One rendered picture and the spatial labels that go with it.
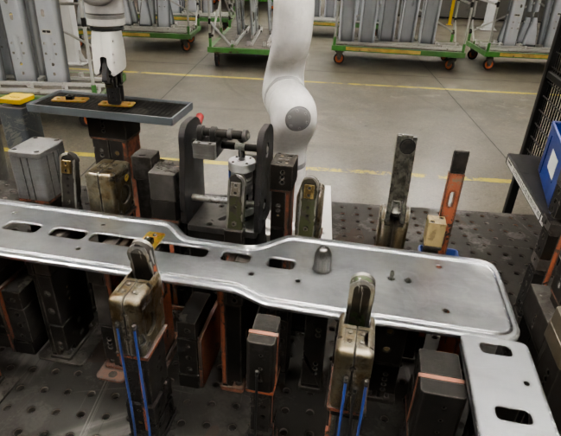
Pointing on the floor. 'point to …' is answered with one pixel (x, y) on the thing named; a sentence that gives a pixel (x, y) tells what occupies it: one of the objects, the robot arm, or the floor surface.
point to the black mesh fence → (547, 97)
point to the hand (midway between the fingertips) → (115, 93)
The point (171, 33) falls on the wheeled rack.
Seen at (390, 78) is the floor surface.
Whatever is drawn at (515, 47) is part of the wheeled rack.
